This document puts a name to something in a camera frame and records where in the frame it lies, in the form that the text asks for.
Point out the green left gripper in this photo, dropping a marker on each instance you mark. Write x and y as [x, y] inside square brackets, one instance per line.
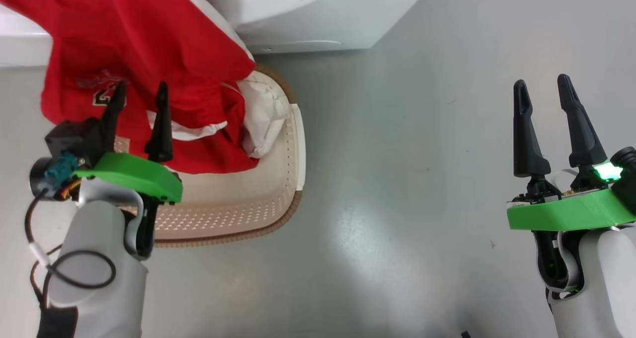
[134, 176]

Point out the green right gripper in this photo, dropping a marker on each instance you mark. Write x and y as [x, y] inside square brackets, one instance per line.
[566, 211]

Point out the red and white garment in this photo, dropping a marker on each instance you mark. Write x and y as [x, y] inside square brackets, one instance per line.
[139, 40]

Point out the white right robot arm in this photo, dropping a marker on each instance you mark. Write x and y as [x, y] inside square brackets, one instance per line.
[606, 288]

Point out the white cloth garment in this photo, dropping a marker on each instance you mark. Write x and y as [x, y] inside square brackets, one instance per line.
[266, 114]

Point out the cream basket with brown rim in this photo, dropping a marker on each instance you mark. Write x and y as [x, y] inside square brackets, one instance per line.
[248, 204]

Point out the white front-load washing machine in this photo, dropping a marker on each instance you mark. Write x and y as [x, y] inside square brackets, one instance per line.
[308, 15]

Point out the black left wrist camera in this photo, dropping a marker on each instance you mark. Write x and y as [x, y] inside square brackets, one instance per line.
[74, 141]

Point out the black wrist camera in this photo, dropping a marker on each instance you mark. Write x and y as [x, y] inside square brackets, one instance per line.
[627, 174]
[74, 141]

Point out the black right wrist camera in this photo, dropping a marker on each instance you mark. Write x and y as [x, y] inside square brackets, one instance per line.
[627, 174]

